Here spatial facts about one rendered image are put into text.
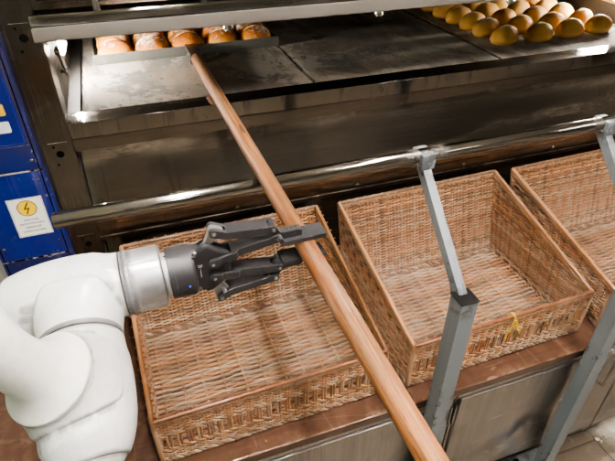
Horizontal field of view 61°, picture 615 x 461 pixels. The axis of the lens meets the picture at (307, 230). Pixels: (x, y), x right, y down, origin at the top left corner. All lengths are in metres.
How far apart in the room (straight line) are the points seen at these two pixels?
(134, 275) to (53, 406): 0.20
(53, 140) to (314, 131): 0.64
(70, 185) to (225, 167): 0.37
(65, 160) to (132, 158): 0.15
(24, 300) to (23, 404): 0.16
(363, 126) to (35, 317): 1.03
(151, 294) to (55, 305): 0.12
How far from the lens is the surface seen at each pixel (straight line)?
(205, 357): 1.44
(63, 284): 0.72
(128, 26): 1.08
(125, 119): 1.29
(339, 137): 1.45
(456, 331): 1.12
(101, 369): 0.63
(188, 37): 1.67
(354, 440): 1.39
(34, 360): 0.59
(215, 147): 1.37
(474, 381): 1.44
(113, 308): 0.71
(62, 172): 1.35
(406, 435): 0.57
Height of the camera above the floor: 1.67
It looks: 36 degrees down
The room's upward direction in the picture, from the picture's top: straight up
